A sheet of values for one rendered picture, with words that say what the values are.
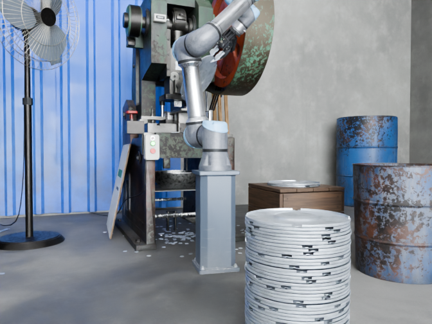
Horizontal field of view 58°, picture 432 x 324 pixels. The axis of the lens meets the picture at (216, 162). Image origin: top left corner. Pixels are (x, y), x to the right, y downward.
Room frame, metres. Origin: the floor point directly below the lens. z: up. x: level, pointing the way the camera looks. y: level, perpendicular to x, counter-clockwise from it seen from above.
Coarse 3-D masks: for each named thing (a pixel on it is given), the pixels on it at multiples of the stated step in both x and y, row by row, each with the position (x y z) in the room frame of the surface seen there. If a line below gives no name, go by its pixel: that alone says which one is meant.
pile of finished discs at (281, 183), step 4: (280, 180) 2.31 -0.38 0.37; (284, 180) 2.31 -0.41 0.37; (288, 180) 2.32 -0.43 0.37; (292, 180) 2.32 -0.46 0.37; (268, 184) 2.15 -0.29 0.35; (272, 184) 2.11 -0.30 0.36; (276, 184) 2.08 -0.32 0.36; (280, 184) 2.06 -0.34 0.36; (284, 184) 2.05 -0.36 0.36; (288, 184) 2.07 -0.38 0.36; (292, 184) 2.03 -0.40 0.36; (296, 184) 2.03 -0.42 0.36; (300, 184) 2.03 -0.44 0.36; (304, 184) 2.03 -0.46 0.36; (308, 184) 2.04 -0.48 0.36; (312, 184) 2.05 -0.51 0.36; (316, 184) 2.07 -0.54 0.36
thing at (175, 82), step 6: (174, 60) 2.40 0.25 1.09; (174, 66) 2.40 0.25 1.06; (174, 72) 2.39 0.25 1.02; (180, 72) 2.42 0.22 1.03; (168, 78) 2.40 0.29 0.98; (174, 78) 2.39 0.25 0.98; (180, 78) 2.42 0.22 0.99; (168, 84) 2.40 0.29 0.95; (174, 84) 2.38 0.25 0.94; (180, 84) 2.39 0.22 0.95; (168, 90) 2.40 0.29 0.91; (174, 90) 2.38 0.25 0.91; (180, 90) 2.39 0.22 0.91
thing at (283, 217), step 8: (272, 208) 1.24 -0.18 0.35; (280, 208) 1.24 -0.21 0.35; (288, 208) 1.24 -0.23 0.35; (304, 208) 1.23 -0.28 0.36; (248, 216) 1.12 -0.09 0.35; (256, 216) 1.12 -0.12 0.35; (264, 216) 1.12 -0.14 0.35; (272, 216) 1.12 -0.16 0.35; (280, 216) 1.09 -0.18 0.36; (288, 216) 1.09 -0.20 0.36; (296, 216) 1.09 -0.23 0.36; (304, 216) 1.09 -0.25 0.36; (312, 216) 1.09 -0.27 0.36; (320, 216) 1.12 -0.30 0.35; (328, 216) 1.12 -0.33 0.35; (336, 216) 1.12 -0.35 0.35; (344, 216) 1.12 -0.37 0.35; (272, 224) 0.98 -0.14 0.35; (280, 224) 0.97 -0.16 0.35; (288, 224) 0.96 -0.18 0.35; (296, 224) 0.99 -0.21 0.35; (304, 224) 0.99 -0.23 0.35; (312, 224) 0.99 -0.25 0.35; (320, 224) 0.96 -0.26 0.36; (328, 224) 0.97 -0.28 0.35; (336, 224) 0.98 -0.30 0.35
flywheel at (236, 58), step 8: (216, 0) 2.76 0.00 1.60; (216, 8) 2.80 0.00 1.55; (224, 8) 2.71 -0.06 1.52; (216, 16) 2.84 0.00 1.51; (240, 40) 2.47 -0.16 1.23; (240, 48) 2.47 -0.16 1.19; (232, 56) 2.59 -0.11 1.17; (240, 56) 2.39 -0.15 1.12; (224, 64) 2.71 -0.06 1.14; (232, 64) 2.59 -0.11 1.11; (216, 72) 2.80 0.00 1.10; (224, 72) 2.71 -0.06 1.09; (232, 72) 2.51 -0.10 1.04; (216, 80) 2.76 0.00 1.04; (224, 80) 2.62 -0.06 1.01
